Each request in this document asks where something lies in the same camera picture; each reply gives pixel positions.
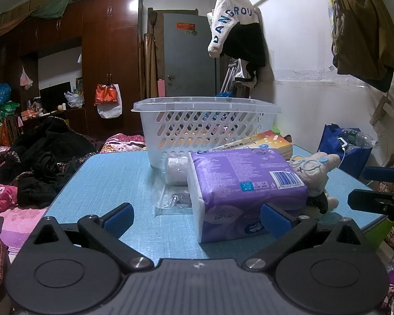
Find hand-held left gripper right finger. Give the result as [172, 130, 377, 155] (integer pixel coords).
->
[242, 203, 369, 273]

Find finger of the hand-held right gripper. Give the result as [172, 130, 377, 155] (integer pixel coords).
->
[362, 166, 394, 182]
[347, 188, 394, 225]

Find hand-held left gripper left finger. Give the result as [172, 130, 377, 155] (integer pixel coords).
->
[29, 203, 154, 273]

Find clear plastic bag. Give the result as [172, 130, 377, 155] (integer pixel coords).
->
[150, 180, 194, 217]

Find purple tissue pack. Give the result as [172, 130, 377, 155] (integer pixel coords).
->
[187, 149, 308, 244]

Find white plastic basket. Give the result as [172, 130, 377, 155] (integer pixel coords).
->
[133, 97, 282, 169]

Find clear water bottle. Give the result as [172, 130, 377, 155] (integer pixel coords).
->
[340, 129, 380, 148]

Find blue fabric bag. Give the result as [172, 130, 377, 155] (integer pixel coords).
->
[317, 124, 373, 179]

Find plush toy with glasses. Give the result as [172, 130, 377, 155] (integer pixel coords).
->
[289, 153, 340, 215]

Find wooden stick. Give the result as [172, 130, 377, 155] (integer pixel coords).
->
[369, 98, 394, 125]

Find floral printed quilt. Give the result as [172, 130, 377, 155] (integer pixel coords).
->
[100, 133, 148, 153]

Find orange cardboard box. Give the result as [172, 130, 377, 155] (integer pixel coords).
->
[213, 130, 293, 161]

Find pile of black clothes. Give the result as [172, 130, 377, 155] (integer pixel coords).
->
[0, 116, 99, 209]

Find pink printed blanket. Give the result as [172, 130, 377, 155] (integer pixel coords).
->
[0, 148, 50, 263]

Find orange and white plastic bag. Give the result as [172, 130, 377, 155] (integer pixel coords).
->
[95, 83, 123, 119]

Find black television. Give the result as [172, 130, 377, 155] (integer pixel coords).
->
[39, 81, 72, 112]

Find white hanging garment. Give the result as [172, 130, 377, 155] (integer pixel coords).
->
[236, 59, 260, 87]

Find wooden planks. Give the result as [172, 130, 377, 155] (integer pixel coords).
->
[138, 7, 165, 99]

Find brown wooden wardrobe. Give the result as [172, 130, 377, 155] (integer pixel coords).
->
[0, 0, 144, 138]

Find small hanging plastic bag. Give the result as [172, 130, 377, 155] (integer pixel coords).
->
[20, 66, 33, 91]

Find grey metal door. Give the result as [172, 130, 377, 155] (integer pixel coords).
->
[163, 13, 217, 98]

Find black hanging garment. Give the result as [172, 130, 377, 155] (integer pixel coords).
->
[221, 23, 266, 73]

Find white lettered hoodie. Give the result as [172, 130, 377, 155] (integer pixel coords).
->
[207, 0, 261, 58]

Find green cloth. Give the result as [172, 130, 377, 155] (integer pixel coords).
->
[29, 0, 112, 20]

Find flat cardboard box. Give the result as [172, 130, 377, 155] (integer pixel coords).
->
[0, 0, 32, 27]

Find metal folding frame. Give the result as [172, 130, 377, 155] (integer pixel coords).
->
[218, 59, 242, 94]

